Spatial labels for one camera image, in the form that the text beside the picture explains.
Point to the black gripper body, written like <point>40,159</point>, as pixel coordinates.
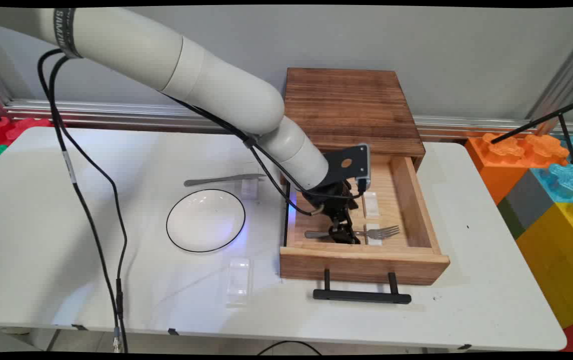
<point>335,197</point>

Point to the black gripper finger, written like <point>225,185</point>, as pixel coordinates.
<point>337,231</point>
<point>354,235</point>

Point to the silver metal fork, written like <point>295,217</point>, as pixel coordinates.
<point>382,232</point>

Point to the silver metal knife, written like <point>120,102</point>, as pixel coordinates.
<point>216,180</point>

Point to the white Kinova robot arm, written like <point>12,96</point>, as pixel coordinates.
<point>141,50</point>

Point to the white ceramic cutlery rest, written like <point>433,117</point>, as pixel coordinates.
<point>371,206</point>
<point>374,241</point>
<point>249,187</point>

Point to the light wooden drawer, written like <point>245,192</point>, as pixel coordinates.
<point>361,267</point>

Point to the dark wooden drawer cabinet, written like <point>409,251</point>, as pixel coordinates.
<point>351,105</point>

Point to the clear cutlery rest front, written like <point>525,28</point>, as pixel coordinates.
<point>239,282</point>

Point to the white plate with black rim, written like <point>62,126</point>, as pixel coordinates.
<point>205,220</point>

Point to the orange foam block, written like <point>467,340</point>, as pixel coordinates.
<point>496,172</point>

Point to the grey foam block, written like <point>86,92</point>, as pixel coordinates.
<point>531,200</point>

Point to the black tripod stand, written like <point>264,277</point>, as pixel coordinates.
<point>541,120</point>

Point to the blue foam block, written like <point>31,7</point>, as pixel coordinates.
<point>571,182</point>

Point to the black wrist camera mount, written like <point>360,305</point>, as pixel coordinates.
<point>346,162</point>

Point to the horizontal aluminium wall rail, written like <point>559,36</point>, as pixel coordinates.
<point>116,112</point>

